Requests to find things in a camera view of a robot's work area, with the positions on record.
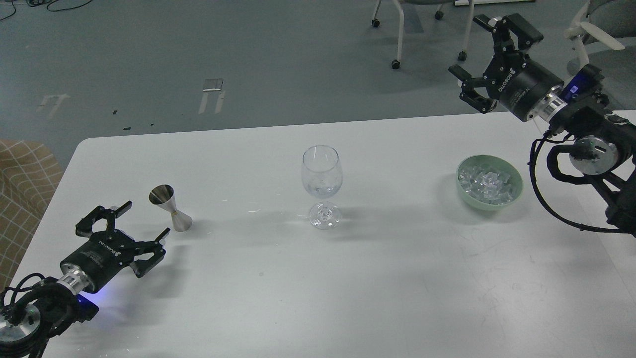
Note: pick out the clear wine glass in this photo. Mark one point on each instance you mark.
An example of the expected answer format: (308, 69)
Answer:
(322, 177)

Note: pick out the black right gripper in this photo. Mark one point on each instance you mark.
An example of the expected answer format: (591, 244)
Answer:
(512, 78)

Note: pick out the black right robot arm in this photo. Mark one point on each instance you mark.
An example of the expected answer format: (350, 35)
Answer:
(602, 141)

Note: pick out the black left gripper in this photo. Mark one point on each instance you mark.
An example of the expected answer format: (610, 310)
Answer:
(102, 261)

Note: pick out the pile of clear ice cubes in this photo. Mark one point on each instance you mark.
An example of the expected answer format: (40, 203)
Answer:
(486, 184)

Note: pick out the green bowl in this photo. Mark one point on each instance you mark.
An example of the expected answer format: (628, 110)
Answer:
(498, 163)

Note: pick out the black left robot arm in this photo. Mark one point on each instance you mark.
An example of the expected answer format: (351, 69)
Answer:
(49, 307)

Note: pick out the tan checkered chair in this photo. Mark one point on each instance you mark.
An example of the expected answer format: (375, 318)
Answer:
(29, 177)

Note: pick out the steel double jigger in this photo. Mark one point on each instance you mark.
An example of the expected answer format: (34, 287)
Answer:
(163, 196)

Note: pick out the white grey office chair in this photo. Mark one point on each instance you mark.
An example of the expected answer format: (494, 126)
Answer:
(602, 33)

